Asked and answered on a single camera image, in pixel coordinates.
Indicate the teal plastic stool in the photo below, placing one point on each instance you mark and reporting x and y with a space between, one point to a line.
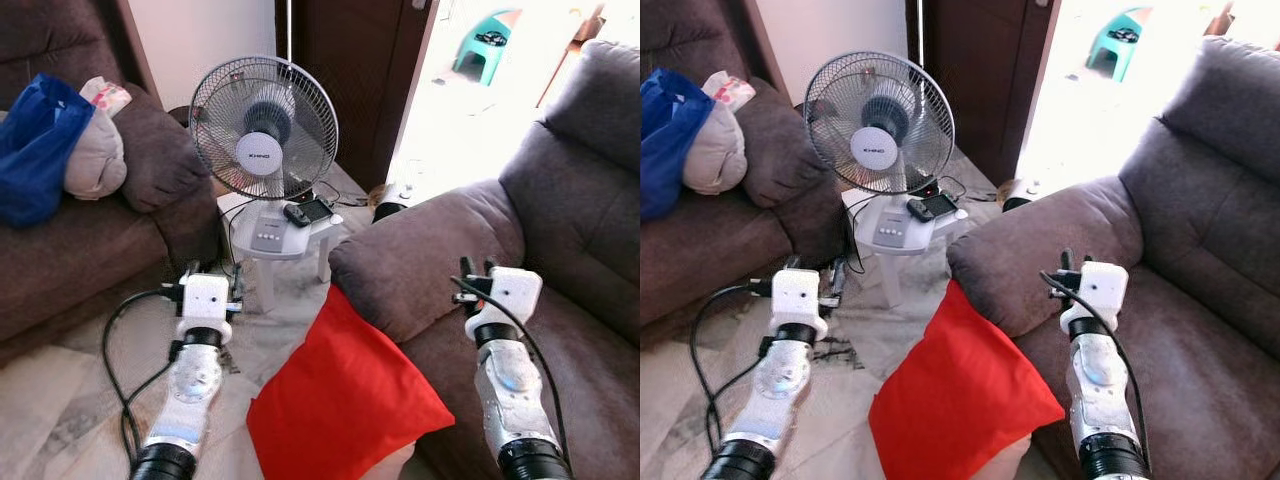
490 62
1115 60

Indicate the small black electronic device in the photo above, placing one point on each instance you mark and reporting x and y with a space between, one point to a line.
295 216
917 211

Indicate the dark brown wooden door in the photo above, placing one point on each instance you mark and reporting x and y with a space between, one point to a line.
980 70
350 60

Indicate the black phone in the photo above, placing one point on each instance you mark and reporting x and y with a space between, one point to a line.
943 204
320 208

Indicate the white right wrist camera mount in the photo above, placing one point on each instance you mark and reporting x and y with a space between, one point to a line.
512 292
1100 288

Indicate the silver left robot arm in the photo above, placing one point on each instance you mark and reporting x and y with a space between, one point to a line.
775 385
190 390

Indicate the grey-brown fabric sofa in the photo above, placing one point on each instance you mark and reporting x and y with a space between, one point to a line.
580 200
1200 200

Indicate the white table fan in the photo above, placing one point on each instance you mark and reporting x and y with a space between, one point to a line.
880 148
260 150

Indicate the brown wooden stick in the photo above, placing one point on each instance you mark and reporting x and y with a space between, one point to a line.
1220 18
590 28

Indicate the white plastic bag red print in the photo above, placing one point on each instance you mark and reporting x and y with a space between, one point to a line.
105 95
728 90

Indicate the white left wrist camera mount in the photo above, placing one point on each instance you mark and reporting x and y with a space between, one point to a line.
205 300
797 295

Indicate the beige and black round container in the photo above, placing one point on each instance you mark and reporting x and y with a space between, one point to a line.
1015 202
388 211

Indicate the blue bag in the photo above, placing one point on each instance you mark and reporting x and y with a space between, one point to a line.
665 140
35 150

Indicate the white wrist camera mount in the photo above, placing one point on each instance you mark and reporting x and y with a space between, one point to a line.
1100 288
797 295
512 292
205 300

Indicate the red pillow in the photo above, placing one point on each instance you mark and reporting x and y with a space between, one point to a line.
340 400
955 400

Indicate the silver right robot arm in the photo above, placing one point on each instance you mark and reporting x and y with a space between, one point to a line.
510 390
1100 385

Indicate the dark brown fabric sofa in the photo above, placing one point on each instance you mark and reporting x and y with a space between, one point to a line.
700 260
80 260

